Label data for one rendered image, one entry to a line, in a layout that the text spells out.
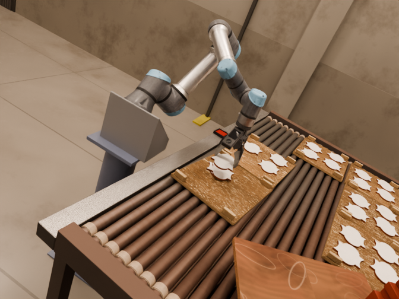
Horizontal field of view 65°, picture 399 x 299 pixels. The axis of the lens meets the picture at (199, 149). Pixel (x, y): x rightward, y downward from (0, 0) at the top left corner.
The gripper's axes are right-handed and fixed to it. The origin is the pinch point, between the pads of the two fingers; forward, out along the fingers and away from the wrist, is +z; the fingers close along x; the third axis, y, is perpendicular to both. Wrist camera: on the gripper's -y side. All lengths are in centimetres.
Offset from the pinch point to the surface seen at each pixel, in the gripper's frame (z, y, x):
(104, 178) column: 37, -16, 49
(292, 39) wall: -36, 273, 49
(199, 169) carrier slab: 9.2, -3.2, 8.6
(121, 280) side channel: 8, -74, -5
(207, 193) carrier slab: 9.2, -15.9, -2.9
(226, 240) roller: 10.9, -31.8, -20.8
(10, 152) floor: 103, 14, 161
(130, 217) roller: 11, -51, 11
